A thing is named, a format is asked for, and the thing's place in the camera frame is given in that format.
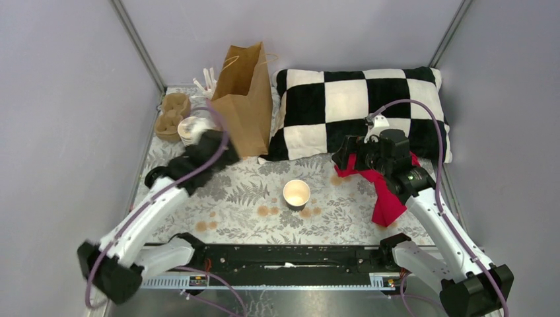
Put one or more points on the black white checkered pillow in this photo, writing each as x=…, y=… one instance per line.
x=319, y=108

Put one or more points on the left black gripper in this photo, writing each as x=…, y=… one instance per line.
x=232, y=158

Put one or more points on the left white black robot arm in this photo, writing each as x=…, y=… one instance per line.
x=116, y=265

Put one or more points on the floral patterned table mat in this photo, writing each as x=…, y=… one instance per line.
x=244, y=204

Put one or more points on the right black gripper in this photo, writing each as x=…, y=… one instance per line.
x=352, y=144

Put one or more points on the brown paper bag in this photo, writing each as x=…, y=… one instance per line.
x=243, y=98

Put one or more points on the white straws bundle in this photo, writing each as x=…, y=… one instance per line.
x=207, y=89

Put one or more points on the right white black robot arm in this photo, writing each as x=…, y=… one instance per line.
x=466, y=279

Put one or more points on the brown cardboard cup carrier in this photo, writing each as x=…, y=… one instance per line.
x=175, y=107

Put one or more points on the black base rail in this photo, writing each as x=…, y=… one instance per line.
x=269, y=265

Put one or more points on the red cloth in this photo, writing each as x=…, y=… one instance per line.
x=388, y=207

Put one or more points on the stack of paper cups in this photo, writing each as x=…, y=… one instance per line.
x=191, y=128

